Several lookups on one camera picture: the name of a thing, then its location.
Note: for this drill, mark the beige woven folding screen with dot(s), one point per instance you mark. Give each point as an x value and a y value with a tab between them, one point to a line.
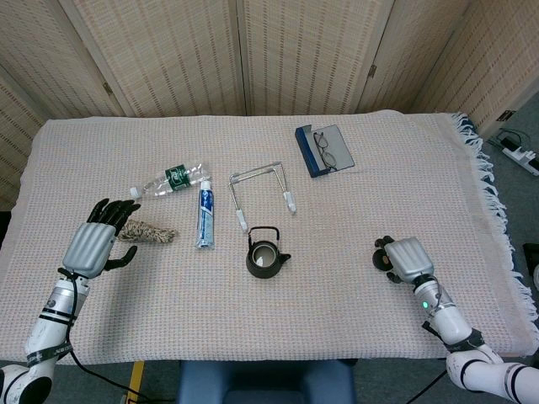
177	54

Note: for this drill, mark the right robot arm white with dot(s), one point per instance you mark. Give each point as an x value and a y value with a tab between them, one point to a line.
452	324

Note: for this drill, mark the pink waffle tablecloth with fringe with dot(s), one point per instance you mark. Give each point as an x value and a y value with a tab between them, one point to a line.
295	320

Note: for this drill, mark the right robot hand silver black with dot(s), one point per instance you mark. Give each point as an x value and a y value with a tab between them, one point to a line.
410	258

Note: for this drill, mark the blue white toothpaste tube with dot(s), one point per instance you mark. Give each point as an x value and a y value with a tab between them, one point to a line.
205	214

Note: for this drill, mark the clear plastic water bottle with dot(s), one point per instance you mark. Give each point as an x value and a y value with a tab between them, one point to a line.
168	180

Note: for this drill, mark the black teapot lid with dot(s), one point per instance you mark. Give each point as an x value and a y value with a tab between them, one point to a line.
381	262

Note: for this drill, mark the white power strip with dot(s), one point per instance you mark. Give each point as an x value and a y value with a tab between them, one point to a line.
524	157

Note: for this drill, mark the blue glasses case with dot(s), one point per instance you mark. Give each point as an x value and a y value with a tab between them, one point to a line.
309	157

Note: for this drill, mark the black frame eyeglasses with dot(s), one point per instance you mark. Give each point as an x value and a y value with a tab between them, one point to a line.
328	159

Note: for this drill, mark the black box on floor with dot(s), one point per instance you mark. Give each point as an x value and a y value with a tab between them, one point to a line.
531	252

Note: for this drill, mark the blue chair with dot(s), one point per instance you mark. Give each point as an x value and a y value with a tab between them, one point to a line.
265	383

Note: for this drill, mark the black teapot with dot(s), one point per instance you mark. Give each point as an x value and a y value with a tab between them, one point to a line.
263	271

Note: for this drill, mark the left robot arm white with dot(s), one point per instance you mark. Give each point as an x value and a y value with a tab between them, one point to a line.
50	324

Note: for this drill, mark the yellow floor tape strip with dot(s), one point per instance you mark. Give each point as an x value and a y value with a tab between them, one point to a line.
135	379

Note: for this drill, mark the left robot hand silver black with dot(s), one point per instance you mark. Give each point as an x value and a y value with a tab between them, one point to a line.
90	248

